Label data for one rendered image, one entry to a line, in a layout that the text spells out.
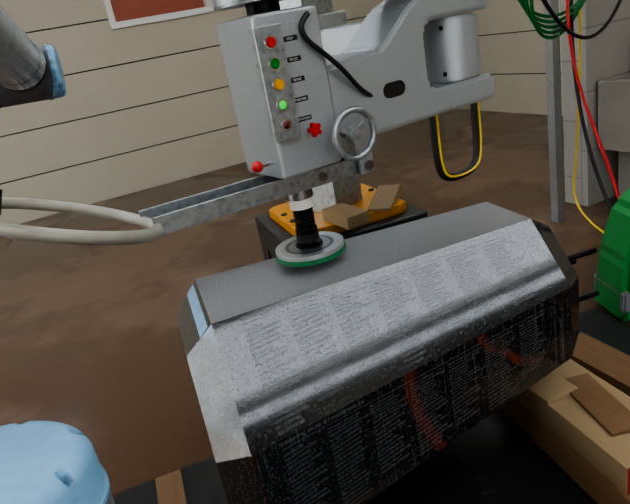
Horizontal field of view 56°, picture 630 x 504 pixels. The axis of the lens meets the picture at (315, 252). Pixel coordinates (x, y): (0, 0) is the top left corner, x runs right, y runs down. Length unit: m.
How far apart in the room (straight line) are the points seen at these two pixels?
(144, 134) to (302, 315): 6.19
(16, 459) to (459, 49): 1.73
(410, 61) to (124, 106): 5.98
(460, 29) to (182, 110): 5.97
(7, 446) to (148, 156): 7.12
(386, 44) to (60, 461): 1.48
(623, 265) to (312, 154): 1.77
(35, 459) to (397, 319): 1.20
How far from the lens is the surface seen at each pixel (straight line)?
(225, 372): 1.54
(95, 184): 7.62
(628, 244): 2.97
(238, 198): 1.59
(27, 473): 0.57
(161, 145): 7.68
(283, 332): 1.57
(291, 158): 1.59
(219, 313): 1.62
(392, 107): 1.80
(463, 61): 2.02
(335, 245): 1.75
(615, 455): 1.99
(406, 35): 1.84
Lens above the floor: 1.53
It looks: 21 degrees down
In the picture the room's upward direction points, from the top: 11 degrees counter-clockwise
